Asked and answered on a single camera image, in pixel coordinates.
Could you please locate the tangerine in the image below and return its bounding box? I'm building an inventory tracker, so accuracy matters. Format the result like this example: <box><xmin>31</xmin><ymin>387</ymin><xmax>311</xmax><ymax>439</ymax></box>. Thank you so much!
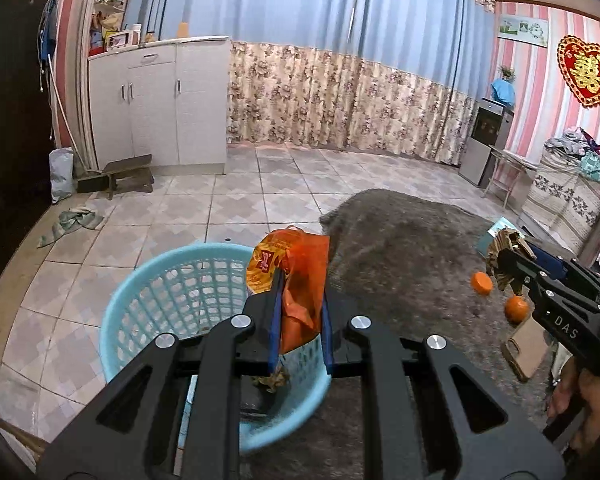
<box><xmin>504</xmin><ymin>295</ymin><xmax>531</xmax><ymax>323</ymax></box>

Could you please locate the white photo frame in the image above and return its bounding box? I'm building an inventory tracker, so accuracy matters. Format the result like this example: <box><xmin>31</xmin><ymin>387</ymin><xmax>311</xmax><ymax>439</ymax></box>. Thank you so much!
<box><xmin>105</xmin><ymin>30</ymin><xmax>141</xmax><ymax>51</ymax></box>

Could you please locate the pile of clothes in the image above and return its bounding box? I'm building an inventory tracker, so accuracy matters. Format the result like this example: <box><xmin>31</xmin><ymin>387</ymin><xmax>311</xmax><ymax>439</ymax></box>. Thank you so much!
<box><xmin>545</xmin><ymin>127</ymin><xmax>600</xmax><ymax>183</ymax></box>

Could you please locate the red heart wall decoration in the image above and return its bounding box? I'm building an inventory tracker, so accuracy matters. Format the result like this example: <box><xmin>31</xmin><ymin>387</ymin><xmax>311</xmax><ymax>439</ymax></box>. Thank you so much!
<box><xmin>556</xmin><ymin>35</ymin><xmax>600</xmax><ymax>108</ymax></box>

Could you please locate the blue cloth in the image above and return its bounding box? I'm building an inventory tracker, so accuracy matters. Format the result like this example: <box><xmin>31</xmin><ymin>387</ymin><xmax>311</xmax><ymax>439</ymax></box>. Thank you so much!
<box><xmin>490</xmin><ymin>78</ymin><xmax>516</xmax><ymax>108</ymax></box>

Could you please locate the teal cardboard box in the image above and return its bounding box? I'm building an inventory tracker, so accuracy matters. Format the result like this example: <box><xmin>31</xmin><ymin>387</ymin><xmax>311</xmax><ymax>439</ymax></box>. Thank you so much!
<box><xmin>475</xmin><ymin>216</ymin><xmax>506</xmax><ymax>256</ymax></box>

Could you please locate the blue floral curtain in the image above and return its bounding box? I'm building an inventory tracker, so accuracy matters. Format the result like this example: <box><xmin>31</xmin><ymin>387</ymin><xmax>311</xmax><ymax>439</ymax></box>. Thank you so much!
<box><xmin>352</xmin><ymin>0</ymin><xmax>496</xmax><ymax>166</ymax></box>
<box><xmin>125</xmin><ymin>0</ymin><xmax>361</xmax><ymax>148</ymax></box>

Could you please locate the tan phone case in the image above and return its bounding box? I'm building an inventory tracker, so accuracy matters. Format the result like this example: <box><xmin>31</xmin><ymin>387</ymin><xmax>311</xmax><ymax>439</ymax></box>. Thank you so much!
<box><xmin>501</xmin><ymin>316</ymin><xmax>553</xmax><ymax>382</ymax></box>

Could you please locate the brown shaggy rug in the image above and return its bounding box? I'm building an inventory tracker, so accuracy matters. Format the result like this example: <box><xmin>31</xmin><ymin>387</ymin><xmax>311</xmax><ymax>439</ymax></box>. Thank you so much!
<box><xmin>245</xmin><ymin>189</ymin><xmax>561</xmax><ymax>480</ymax></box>

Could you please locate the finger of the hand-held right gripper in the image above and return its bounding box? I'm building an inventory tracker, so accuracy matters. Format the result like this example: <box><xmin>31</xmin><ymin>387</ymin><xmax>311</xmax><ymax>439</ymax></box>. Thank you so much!
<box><xmin>525</xmin><ymin>241</ymin><xmax>600</xmax><ymax>293</ymax></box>
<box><xmin>497</xmin><ymin>247</ymin><xmax>551</xmax><ymax>291</ymax></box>

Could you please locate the grey water dispenser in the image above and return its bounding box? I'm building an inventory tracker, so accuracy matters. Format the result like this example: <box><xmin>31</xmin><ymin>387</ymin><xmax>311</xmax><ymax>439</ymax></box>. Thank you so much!
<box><xmin>459</xmin><ymin>98</ymin><xmax>515</xmax><ymax>187</ymax></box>

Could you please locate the dark door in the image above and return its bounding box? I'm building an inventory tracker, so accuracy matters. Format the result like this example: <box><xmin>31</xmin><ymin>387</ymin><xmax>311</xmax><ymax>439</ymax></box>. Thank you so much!
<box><xmin>0</xmin><ymin>0</ymin><xmax>73</xmax><ymax>311</ymax></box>

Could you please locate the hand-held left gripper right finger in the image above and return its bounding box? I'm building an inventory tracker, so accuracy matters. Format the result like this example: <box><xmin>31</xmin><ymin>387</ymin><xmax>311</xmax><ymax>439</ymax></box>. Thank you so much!
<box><xmin>320</xmin><ymin>287</ymin><xmax>566</xmax><ymax>480</ymax></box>

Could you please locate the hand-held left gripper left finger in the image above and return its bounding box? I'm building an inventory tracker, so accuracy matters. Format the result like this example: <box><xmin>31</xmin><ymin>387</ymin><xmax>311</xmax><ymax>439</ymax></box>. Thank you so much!
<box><xmin>37</xmin><ymin>267</ymin><xmax>286</xmax><ymax>480</ymax></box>

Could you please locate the orange plastic bag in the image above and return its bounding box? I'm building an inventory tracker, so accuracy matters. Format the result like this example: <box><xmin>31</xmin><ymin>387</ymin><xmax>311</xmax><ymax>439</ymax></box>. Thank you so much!
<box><xmin>246</xmin><ymin>226</ymin><xmax>331</xmax><ymax>356</ymax></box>

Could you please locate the white cabinet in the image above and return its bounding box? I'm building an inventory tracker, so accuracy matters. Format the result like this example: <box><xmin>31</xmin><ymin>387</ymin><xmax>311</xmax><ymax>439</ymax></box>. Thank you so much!
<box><xmin>87</xmin><ymin>35</ymin><xmax>232</xmax><ymax>176</ymax></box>

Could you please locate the white sack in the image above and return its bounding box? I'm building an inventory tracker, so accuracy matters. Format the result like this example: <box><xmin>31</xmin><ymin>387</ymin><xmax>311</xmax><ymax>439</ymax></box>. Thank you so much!
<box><xmin>49</xmin><ymin>147</ymin><xmax>76</xmax><ymax>204</ymax></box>

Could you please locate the brown wrapper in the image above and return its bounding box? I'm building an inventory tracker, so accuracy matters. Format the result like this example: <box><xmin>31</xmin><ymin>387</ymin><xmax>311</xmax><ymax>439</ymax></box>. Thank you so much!
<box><xmin>485</xmin><ymin>227</ymin><xmax>531</xmax><ymax>293</ymax></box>

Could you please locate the white mop handle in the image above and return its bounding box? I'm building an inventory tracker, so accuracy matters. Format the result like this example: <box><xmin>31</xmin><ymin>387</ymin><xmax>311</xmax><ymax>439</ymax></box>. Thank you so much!
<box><xmin>47</xmin><ymin>60</ymin><xmax>98</xmax><ymax>181</ymax></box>

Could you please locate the wooden stool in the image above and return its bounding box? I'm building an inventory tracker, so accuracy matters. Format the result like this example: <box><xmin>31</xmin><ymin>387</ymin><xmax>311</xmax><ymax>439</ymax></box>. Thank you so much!
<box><xmin>102</xmin><ymin>155</ymin><xmax>155</xmax><ymax>200</ymax></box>

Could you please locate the small metal table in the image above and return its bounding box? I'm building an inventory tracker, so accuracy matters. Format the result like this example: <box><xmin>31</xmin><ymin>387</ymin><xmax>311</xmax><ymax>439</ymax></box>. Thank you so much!
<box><xmin>482</xmin><ymin>145</ymin><xmax>538</xmax><ymax>210</ymax></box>

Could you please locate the light blue plastic basket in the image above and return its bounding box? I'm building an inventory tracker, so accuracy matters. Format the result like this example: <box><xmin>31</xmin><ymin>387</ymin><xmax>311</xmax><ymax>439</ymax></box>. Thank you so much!
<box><xmin>100</xmin><ymin>243</ymin><xmax>332</xmax><ymax>453</ymax></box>

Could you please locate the black dustpan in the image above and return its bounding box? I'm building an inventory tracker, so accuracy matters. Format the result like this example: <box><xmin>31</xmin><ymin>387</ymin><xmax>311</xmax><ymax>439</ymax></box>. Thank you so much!
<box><xmin>75</xmin><ymin>172</ymin><xmax>108</xmax><ymax>194</ymax></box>

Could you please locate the grey rag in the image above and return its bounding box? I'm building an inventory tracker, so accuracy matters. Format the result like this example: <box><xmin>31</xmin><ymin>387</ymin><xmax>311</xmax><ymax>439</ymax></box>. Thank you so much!
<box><xmin>37</xmin><ymin>207</ymin><xmax>106</xmax><ymax>248</ymax></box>

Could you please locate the patterned cloth covered cabinet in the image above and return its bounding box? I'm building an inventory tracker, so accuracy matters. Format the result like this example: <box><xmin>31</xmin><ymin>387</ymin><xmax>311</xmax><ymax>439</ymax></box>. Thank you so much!
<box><xmin>520</xmin><ymin>147</ymin><xmax>600</xmax><ymax>256</ymax></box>

